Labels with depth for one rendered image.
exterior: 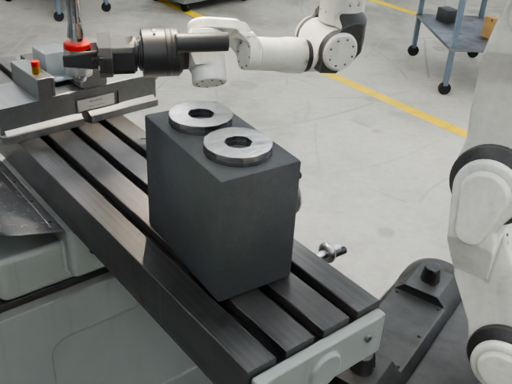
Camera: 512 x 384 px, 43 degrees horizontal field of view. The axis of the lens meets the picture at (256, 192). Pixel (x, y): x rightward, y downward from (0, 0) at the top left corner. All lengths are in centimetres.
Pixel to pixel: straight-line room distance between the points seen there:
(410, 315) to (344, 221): 141
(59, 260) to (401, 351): 70
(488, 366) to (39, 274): 83
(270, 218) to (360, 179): 238
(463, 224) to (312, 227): 170
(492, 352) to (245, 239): 59
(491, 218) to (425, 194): 206
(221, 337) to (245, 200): 17
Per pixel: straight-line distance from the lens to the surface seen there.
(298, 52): 130
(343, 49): 131
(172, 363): 155
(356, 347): 90
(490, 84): 110
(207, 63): 121
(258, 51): 126
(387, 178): 325
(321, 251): 169
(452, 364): 144
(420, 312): 151
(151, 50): 120
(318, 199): 300
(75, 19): 121
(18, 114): 131
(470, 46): 442
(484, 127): 112
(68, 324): 130
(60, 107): 134
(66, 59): 121
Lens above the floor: 153
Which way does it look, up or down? 31 degrees down
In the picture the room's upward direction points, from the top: 3 degrees clockwise
